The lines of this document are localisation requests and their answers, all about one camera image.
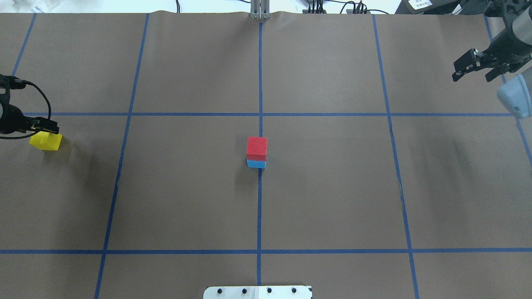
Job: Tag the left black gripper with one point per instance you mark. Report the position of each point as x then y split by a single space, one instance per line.
12 121

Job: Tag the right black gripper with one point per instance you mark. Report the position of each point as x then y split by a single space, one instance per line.
500 55

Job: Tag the yellow foam cube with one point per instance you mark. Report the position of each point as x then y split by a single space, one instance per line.
46 141

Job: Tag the blue foam cube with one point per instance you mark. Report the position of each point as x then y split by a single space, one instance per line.
256 164

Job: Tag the red foam cube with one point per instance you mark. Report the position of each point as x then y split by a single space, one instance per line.
257 148

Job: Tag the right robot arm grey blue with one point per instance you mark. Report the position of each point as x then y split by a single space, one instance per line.
514 94

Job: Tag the aluminium frame post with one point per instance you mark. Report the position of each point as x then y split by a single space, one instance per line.
260 9

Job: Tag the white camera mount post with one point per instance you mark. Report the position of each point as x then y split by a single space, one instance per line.
259 292

